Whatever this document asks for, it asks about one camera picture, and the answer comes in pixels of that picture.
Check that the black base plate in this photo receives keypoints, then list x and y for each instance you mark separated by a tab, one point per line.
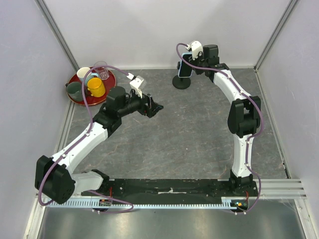
174	191

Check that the clear glass tumbler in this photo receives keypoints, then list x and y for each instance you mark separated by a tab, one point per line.
101	70

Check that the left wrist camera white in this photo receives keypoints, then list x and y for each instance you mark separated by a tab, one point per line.
137	83

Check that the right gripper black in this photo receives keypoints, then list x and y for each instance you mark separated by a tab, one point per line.
193	61

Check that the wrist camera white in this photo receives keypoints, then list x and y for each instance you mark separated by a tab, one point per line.
196	49
137	83

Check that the yellow mug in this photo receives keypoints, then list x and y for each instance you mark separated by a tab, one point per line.
96	87

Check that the phone with light blue case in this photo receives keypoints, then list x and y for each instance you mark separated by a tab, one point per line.
185	71

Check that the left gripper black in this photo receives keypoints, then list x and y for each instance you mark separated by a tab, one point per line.
153	107

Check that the light blue cable duct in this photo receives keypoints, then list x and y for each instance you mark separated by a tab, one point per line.
98	203

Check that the white cup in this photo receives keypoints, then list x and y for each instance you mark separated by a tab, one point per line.
81	74

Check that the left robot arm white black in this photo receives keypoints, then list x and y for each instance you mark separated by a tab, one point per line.
55	177

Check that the black phone stand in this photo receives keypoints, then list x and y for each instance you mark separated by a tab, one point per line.
180	83

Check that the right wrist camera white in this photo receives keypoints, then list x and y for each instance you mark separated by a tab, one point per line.
196	49

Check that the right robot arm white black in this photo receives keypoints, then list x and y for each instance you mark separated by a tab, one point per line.
244	114

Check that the dark green mug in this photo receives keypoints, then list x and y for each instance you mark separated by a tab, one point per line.
74	91

